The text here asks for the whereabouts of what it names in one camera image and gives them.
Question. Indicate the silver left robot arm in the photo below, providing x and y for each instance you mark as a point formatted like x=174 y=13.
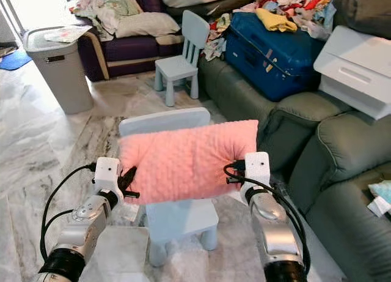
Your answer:
x=82 y=227

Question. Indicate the pink dotted plush pillow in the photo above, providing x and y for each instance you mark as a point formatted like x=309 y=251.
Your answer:
x=186 y=163

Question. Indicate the pale clothes pile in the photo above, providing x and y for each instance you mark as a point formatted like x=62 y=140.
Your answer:
x=104 y=7

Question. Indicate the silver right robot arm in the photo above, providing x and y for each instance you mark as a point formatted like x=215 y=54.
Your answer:
x=272 y=227

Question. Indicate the printed paper sheet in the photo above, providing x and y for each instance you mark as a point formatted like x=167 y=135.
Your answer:
x=66 y=34

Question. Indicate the cream pillow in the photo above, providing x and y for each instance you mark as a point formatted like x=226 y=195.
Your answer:
x=146 y=25

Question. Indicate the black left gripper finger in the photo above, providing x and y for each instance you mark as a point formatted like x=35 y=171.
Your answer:
x=131 y=195
x=132 y=172

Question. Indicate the yellow cloth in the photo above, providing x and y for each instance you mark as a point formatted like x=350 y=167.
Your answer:
x=275 y=20

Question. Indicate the light blue child chair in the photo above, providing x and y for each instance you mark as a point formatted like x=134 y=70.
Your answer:
x=174 y=66
x=180 y=224

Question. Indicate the white drawer unit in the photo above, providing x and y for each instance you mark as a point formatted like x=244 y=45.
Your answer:
x=351 y=68

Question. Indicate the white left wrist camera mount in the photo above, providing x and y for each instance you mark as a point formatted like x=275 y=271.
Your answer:
x=107 y=174

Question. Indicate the blue hard suitcase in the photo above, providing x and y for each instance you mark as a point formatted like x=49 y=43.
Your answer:
x=269 y=55

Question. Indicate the blue floor mat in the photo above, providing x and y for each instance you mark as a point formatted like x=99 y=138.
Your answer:
x=15 y=60

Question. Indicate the green leather sofa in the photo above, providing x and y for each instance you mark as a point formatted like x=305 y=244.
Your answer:
x=330 y=153

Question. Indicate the purple sofa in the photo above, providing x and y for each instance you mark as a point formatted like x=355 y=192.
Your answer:
x=125 y=52

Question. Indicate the colourful clothes pile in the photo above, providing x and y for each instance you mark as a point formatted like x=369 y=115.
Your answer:
x=299 y=3

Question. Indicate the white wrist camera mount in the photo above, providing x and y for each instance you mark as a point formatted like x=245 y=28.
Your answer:
x=258 y=167
x=107 y=174

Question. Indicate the light blue tissue pack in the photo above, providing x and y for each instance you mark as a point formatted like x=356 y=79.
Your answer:
x=382 y=196

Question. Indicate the grey laundry bin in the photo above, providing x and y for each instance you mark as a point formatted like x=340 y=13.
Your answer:
x=64 y=80

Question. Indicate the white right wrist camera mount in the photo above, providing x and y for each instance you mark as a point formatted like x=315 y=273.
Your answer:
x=258 y=167

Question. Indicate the dark grey cushion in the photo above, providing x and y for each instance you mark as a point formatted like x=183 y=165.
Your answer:
x=366 y=10

